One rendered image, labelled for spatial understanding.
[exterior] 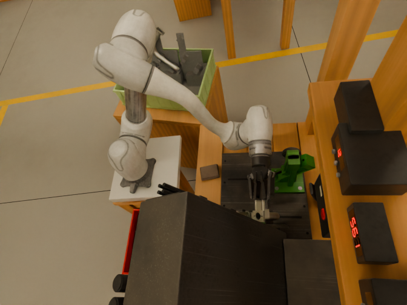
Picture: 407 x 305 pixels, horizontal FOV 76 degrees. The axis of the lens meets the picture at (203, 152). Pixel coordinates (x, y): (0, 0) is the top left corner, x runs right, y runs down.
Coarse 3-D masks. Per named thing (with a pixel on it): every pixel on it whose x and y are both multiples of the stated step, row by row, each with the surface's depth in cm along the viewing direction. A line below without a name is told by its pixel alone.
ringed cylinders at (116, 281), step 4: (116, 276) 62; (120, 276) 62; (124, 276) 62; (116, 280) 62; (120, 280) 61; (124, 280) 61; (116, 284) 61; (120, 284) 60; (124, 284) 61; (116, 288) 61; (120, 288) 60; (124, 288) 61; (124, 292) 62; (112, 300) 60; (116, 300) 59; (120, 300) 59; (108, 304) 60; (112, 304) 59; (116, 304) 58; (120, 304) 59
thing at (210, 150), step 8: (200, 128) 157; (200, 136) 154; (208, 136) 153; (216, 136) 152; (200, 144) 151; (208, 144) 150; (216, 144) 150; (200, 152) 149; (208, 152) 148; (216, 152) 147; (200, 160) 146; (208, 160) 146; (216, 160) 145; (200, 176) 142; (200, 184) 140; (208, 184) 139; (216, 184) 138; (200, 192) 138; (208, 192) 137; (216, 192) 136; (216, 200) 134
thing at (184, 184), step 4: (180, 172) 184; (180, 176) 183; (184, 176) 193; (180, 180) 184; (184, 180) 192; (180, 184) 190; (184, 184) 191; (188, 184) 205; (180, 188) 198; (184, 188) 198; (188, 188) 203; (192, 188) 216; (192, 192) 215; (124, 208) 160; (128, 208) 160; (132, 208) 160; (136, 208) 163; (132, 212) 168
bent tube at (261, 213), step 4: (252, 212) 117; (256, 212) 98; (260, 212) 96; (264, 212) 95; (272, 212) 100; (276, 212) 103; (252, 216) 116; (256, 216) 98; (260, 216) 96; (264, 216) 95; (272, 216) 99; (276, 216) 101; (260, 220) 95; (264, 220) 95
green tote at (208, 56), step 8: (168, 48) 186; (176, 48) 185; (192, 48) 182; (200, 48) 180; (208, 48) 179; (208, 56) 184; (208, 64) 172; (208, 72) 175; (208, 80) 176; (120, 88) 183; (200, 88) 163; (208, 88) 180; (120, 96) 181; (152, 96) 173; (200, 96) 165; (152, 104) 181; (160, 104) 179; (168, 104) 176; (176, 104) 174
